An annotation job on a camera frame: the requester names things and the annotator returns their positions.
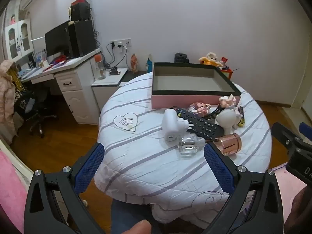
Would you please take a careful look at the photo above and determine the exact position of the black power cable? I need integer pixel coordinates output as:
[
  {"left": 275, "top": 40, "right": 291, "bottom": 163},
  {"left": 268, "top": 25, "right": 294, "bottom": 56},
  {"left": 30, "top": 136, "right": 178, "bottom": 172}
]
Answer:
[{"left": 105, "top": 43, "right": 116, "bottom": 66}]

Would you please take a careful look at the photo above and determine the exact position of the white doll figurine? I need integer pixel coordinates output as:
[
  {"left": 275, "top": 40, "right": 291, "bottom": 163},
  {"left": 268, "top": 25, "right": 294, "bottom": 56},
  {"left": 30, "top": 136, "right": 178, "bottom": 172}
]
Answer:
[{"left": 215, "top": 108, "right": 240, "bottom": 133}]

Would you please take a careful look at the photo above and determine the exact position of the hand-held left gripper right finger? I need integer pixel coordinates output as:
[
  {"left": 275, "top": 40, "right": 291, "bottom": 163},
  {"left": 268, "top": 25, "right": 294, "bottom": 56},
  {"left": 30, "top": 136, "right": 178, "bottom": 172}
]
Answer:
[{"left": 203, "top": 142, "right": 285, "bottom": 234}]

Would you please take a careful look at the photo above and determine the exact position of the pink box with black rim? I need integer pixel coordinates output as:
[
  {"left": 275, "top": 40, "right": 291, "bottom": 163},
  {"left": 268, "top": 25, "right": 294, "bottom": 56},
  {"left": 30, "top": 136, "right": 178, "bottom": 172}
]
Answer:
[{"left": 151, "top": 62, "right": 242, "bottom": 109}]

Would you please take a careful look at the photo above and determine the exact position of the white glass-door cabinet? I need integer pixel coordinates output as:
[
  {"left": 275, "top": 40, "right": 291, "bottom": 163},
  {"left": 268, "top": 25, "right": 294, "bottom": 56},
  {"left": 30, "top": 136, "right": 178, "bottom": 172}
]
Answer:
[{"left": 5, "top": 18, "right": 33, "bottom": 60}]

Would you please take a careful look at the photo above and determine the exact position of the pink fleece blanket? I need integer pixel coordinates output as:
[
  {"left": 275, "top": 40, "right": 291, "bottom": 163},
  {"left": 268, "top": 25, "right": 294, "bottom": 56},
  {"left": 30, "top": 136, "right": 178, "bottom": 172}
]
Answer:
[{"left": 0, "top": 151, "right": 30, "bottom": 234}]

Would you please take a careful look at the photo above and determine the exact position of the black speaker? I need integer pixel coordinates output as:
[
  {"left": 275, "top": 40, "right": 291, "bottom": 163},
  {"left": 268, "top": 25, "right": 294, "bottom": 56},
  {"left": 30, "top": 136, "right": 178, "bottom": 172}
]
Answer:
[{"left": 71, "top": 2, "right": 90, "bottom": 22}]

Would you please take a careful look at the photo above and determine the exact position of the white side table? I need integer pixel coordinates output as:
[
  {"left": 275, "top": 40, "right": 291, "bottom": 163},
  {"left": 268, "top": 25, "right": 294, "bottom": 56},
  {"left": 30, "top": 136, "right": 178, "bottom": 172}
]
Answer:
[{"left": 91, "top": 68, "right": 128, "bottom": 113}]

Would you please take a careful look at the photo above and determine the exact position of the black computer monitor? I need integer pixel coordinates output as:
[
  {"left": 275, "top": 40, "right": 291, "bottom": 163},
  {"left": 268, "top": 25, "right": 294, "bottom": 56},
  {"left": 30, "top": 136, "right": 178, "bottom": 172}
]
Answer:
[{"left": 44, "top": 21, "right": 71, "bottom": 58}]

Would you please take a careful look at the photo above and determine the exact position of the black computer tower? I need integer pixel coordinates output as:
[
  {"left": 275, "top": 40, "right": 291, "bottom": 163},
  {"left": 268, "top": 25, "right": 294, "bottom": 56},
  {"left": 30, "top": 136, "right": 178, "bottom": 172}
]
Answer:
[{"left": 68, "top": 19, "right": 96, "bottom": 58}]

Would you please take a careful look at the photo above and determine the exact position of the white wall outlet strip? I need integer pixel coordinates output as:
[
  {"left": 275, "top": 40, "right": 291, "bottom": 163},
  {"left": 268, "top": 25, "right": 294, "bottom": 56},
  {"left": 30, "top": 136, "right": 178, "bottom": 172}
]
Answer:
[{"left": 110, "top": 39, "right": 132, "bottom": 49}]

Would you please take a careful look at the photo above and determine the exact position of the white desk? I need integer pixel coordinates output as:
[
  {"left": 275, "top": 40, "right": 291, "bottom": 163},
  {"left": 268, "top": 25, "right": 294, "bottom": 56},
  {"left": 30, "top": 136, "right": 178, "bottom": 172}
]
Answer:
[{"left": 19, "top": 49, "right": 103, "bottom": 125}]

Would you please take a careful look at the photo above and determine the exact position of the black remote control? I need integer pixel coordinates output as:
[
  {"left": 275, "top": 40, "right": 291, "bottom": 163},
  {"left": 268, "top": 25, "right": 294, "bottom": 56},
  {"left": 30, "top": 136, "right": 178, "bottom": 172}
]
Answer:
[{"left": 171, "top": 106, "right": 225, "bottom": 142}]

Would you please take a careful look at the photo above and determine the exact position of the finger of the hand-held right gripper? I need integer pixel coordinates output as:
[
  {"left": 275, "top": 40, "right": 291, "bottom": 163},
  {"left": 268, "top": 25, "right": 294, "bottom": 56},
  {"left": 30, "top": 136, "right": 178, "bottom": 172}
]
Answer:
[
  {"left": 299, "top": 122, "right": 312, "bottom": 149},
  {"left": 271, "top": 122, "right": 303, "bottom": 152}
]

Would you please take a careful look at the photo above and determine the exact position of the clear bottle with orange cap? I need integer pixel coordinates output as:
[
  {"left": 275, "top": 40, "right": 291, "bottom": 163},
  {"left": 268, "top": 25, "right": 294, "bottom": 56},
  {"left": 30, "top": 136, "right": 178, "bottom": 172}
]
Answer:
[{"left": 95, "top": 54, "right": 106, "bottom": 80}]

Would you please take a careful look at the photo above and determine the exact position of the black office chair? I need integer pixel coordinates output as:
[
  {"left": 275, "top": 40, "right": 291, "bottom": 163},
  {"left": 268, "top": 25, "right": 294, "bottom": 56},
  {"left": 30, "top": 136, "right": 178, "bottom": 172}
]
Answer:
[{"left": 15, "top": 88, "right": 58, "bottom": 137}]

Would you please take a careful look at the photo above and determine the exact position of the person's right forearm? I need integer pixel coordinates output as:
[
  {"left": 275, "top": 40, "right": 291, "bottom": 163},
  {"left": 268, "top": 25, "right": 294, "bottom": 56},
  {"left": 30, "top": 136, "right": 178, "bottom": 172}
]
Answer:
[{"left": 285, "top": 188, "right": 312, "bottom": 234}]

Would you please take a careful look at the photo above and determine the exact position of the white plug charger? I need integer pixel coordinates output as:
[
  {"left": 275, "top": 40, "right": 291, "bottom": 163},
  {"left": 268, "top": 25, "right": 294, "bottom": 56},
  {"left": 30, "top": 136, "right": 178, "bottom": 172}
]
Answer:
[{"left": 163, "top": 108, "right": 195, "bottom": 142}]

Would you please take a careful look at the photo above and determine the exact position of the person's left hand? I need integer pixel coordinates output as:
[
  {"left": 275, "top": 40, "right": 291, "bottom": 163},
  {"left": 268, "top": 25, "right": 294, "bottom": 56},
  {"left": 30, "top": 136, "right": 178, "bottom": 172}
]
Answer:
[{"left": 121, "top": 219, "right": 152, "bottom": 234}]

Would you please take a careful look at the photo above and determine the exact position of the black round appliance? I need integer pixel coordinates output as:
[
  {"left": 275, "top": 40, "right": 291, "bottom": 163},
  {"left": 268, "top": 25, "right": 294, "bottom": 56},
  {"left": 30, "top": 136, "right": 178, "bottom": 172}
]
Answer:
[{"left": 174, "top": 53, "right": 189, "bottom": 64}]

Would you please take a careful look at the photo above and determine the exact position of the person's leg in jeans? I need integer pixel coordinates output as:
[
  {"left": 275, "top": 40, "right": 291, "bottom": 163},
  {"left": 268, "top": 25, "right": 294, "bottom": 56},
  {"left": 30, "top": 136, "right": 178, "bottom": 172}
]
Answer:
[{"left": 111, "top": 197, "right": 159, "bottom": 234}]

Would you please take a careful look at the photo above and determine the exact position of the pink white block figure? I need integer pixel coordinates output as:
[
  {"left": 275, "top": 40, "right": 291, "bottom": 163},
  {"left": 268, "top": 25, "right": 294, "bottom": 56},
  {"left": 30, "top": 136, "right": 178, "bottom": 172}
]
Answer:
[{"left": 188, "top": 102, "right": 211, "bottom": 115}]

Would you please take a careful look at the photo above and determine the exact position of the yellow white plush toy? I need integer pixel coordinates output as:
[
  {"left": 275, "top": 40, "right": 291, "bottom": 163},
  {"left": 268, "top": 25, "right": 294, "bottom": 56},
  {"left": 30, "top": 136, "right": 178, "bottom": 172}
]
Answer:
[{"left": 199, "top": 52, "right": 222, "bottom": 66}]

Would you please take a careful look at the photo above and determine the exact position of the orange figure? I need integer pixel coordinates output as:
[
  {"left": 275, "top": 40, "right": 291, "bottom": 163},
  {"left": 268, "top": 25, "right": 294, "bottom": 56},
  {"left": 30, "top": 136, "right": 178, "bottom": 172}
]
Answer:
[{"left": 131, "top": 54, "right": 139, "bottom": 74}]

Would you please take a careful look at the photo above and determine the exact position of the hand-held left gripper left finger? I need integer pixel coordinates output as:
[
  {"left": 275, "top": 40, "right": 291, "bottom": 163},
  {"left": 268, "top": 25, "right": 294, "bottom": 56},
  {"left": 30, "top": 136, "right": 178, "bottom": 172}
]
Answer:
[{"left": 23, "top": 142, "right": 106, "bottom": 234}]

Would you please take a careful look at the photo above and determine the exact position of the pink printed bedding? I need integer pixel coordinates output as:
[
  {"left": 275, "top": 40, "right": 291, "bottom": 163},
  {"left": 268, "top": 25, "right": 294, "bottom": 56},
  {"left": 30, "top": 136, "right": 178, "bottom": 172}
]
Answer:
[{"left": 270, "top": 162, "right": 312, "bottom": 200}]

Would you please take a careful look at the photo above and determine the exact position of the glass perfume bottle rose-gold cap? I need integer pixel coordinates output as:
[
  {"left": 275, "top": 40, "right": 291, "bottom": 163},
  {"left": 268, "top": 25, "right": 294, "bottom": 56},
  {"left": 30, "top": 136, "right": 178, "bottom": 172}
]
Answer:
[{"left": 179, "top": 133, "right": 242, "bottom": 159}]

